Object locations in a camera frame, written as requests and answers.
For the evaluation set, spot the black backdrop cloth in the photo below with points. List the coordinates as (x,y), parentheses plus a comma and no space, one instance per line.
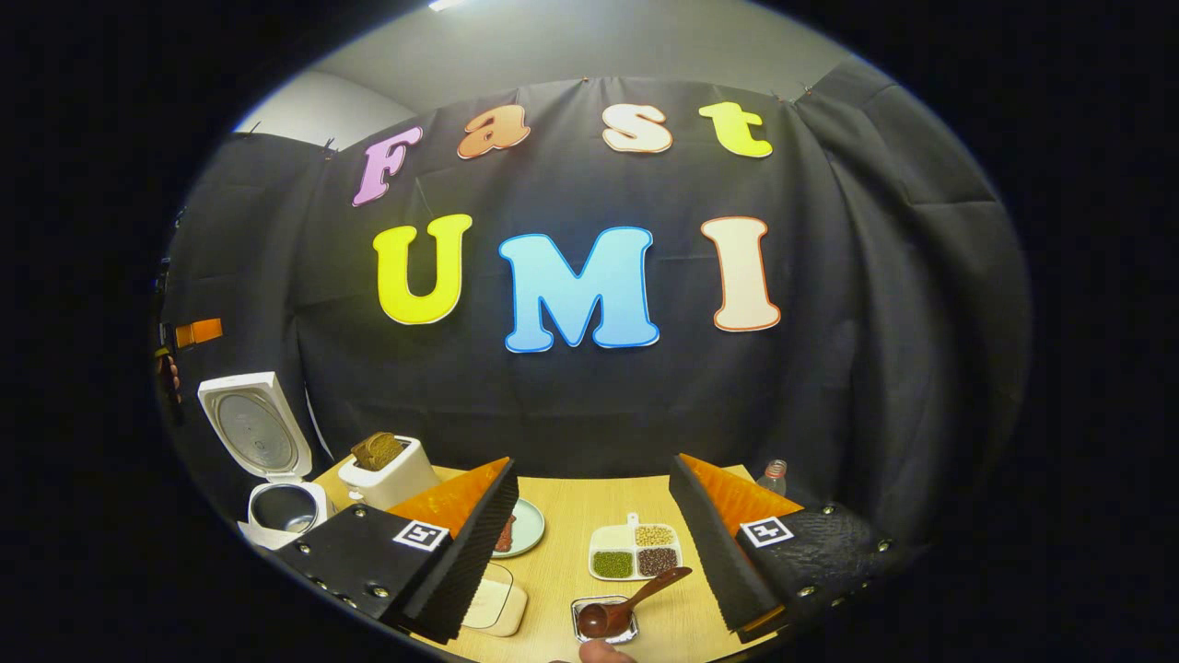
(829,322)

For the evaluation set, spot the clear chopstick holder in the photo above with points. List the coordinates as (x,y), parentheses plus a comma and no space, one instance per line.
(578,619)

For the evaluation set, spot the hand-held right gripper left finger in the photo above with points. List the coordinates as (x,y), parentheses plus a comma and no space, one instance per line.
(465,562)

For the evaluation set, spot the clear plastic bottle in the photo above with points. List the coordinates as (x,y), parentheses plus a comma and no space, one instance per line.
(774,479)

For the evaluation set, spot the pale green plate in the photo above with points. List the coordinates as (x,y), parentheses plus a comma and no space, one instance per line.
(530,525)

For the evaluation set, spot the ceiling light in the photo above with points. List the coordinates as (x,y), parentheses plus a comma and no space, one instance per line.
(447,5)

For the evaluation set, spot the white toaster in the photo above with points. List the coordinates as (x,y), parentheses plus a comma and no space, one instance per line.
(401,479)

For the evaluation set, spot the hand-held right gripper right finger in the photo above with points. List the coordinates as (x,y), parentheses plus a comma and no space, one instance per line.
(714,552)

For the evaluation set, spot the white divided grain dish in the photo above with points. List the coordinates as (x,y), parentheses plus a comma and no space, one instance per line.
(610,539)

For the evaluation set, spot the brown bread slice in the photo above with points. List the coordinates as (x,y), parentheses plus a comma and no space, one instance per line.
(378,451)

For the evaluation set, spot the clear rice container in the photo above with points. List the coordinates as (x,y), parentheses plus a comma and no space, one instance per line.
(497,603)

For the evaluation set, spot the brown wooden spoon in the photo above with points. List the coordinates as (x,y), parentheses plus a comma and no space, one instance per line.
(612,615)

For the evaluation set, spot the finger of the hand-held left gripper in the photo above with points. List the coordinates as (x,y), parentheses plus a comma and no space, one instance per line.
(201,332)

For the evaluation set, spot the red meat piece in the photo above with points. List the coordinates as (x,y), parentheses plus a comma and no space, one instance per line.
(505,534)

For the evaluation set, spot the white rice cooker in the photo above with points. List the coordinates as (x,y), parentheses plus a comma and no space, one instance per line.
(253,433)

